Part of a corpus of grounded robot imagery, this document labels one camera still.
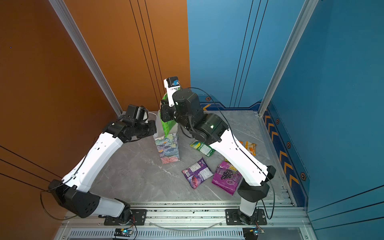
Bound left circuit board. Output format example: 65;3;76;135
114;228;134;239

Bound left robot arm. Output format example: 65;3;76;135
48;105;157;224

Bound yellow orange snack packet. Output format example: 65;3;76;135
240;141;257;156

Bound aluminium rail frame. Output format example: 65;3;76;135
55;201;317;240

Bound magenta grape candy bag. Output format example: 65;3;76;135
212;161;243;196

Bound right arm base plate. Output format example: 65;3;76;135
225;209;267;226

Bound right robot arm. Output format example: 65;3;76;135
161;87;276;218

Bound circuit board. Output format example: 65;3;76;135
243;228;265;240
114;228;134;239

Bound floral white paper bag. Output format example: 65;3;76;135
149;111;180;164

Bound green white snack bag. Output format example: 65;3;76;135
190;141;215;157

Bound purple white snack bag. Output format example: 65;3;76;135
182;158;214;189

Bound right circuit board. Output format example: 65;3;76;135
243;228;265;240

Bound large green chips bag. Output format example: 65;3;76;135
160;94;176;136

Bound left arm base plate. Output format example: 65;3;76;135
104;209;147;226

